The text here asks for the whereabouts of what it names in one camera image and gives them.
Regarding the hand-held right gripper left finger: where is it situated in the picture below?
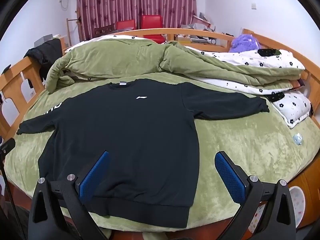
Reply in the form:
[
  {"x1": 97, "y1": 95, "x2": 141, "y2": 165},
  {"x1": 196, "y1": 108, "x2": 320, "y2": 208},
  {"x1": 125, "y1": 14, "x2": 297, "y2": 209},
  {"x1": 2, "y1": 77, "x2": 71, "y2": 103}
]
[{"x1": 28, "y1": 151, "x2": 110, "y2": 240}]

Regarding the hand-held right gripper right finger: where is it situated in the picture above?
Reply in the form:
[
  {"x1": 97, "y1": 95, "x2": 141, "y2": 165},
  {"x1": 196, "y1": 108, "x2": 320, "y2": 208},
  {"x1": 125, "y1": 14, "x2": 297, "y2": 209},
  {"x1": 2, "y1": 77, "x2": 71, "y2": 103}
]
[{"x1": 214, "y1": 151, "x2": 297, "y2": 240}]

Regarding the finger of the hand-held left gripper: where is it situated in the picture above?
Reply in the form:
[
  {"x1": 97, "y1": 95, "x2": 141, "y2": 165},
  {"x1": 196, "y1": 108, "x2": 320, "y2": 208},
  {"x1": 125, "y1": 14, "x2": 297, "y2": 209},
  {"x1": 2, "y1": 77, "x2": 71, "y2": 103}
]
[{"x1": 0, "y1": 138, "x2": 16, "y2": 157}]

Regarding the black sweatshirt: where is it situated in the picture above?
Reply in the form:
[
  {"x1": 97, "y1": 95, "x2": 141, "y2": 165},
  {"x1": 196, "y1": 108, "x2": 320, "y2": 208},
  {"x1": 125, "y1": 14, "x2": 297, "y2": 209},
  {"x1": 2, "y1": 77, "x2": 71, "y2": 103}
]
[{"x1": 16, "y1": 81, "x2": 270, "y2": 228}]

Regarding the green plush bed sheet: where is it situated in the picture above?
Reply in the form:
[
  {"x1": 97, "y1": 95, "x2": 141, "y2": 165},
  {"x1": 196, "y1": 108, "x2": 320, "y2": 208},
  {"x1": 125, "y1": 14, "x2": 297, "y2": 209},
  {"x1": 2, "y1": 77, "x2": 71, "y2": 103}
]
[{"x1": 4, "y1": 72, "x2": 320, "y2": 233}]

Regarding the white patterned basket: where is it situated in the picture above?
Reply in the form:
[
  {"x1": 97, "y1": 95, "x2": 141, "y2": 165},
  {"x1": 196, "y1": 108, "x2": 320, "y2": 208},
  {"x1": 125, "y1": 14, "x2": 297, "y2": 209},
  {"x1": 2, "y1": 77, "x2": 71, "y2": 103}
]
[{"x1": 289, "y1": 186, "x2": 307, "y2": 228}]

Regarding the white floral pillow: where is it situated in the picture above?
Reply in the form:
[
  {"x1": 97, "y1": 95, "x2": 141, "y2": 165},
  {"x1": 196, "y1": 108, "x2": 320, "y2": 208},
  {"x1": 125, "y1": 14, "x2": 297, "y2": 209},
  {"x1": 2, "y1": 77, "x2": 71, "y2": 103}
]
[{"x1": 272, "y1": 91, "x2": 312, "y2": 129}]

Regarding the black jacket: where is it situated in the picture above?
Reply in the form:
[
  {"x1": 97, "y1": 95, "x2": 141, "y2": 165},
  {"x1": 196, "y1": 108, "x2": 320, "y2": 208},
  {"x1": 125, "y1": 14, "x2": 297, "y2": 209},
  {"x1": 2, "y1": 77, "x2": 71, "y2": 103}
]
[{"x1": 24, "y1": 38, "x2": 63, "y2": 80}]

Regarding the grey box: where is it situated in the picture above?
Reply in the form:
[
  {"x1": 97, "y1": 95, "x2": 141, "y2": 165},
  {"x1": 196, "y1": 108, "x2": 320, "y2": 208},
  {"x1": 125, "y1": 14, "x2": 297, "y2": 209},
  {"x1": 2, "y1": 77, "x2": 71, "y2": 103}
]
[{"x1": 34, "y1": 34, "x2": 54, "y2": 45}]

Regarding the green quilt with floral lining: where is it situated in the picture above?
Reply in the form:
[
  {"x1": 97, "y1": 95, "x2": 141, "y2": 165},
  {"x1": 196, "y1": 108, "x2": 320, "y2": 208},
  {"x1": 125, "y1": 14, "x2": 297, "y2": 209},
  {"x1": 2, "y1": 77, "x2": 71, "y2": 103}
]
[{"x1": 45, "y1": 39, "x2": 307, "y2": 93}]

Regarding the wooden coat rack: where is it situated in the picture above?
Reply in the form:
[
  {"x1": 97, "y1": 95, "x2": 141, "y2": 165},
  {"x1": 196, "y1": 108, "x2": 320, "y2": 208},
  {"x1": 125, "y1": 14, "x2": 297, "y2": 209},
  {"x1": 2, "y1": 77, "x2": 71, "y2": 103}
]
[{"x1": 66, "y1": 17, "x2": 83, "y2": 45}]

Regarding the purple plush toy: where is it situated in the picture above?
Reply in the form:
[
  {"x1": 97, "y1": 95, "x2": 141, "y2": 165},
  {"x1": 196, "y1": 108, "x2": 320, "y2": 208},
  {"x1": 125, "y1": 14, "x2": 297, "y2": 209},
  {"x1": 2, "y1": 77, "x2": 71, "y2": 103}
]
[{"x1": 229, "y1": 33, "x2": 262, "y2": 53}]

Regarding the dark wooden chair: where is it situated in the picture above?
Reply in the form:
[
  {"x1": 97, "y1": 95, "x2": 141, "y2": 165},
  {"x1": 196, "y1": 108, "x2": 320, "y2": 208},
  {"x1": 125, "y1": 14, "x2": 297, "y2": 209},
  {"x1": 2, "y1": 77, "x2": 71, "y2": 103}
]
[{"x1": 94, "y1": 24, "x2": 115, "y2": 35}]

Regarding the red chair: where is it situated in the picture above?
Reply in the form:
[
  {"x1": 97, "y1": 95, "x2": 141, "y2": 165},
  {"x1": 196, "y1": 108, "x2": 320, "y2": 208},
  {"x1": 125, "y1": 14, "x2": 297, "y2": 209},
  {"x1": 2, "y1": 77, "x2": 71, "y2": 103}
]
[
  {"x1": 141, "y1": 15, "x2": 163, "y2": 43},
  {"x1": 115, "y1": 20, "x2": 137, "y2": 30}
]

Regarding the pile of boxes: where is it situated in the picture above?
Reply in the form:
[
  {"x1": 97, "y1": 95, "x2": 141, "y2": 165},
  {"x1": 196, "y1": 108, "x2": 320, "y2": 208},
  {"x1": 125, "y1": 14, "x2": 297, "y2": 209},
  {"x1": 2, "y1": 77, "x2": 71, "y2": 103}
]
[{"x1": 175, "y1": 12, "x2": 225, "y2": 46}]

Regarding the maroon striped curtain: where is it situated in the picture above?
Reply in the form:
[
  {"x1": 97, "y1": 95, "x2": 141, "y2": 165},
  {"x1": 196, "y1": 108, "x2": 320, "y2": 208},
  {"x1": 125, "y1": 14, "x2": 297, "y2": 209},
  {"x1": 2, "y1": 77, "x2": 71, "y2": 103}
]
[{"x1": 76, "y1": 0, "x2": 198, "y2": 42}]

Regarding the black cable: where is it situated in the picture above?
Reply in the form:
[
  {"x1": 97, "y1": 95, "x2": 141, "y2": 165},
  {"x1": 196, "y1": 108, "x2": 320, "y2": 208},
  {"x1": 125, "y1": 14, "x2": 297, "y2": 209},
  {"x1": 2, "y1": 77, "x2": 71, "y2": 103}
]
[{"x1": 0, "y1": 152, "x2": 27, "y2": 240}]

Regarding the wooden bed frame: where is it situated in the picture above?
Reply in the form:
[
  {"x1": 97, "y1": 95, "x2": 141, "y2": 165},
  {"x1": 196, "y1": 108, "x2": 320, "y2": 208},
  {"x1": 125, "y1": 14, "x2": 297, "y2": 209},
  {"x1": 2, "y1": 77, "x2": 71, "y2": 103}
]
[{"x1": 0, "y1": 27, "x2": 320, "y2": 155}]

